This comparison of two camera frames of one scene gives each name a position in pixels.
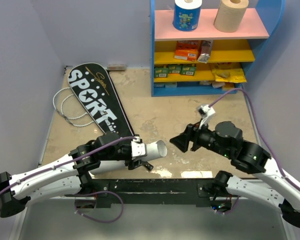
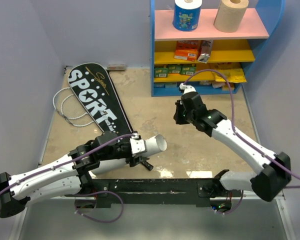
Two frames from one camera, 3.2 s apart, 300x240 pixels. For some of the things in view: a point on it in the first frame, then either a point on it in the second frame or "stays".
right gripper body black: x=193 y=130 → x=190 y=117
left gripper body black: x=122 y=153 stays
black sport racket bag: x=93 y=87 stays
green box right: x=188 y=69 stays
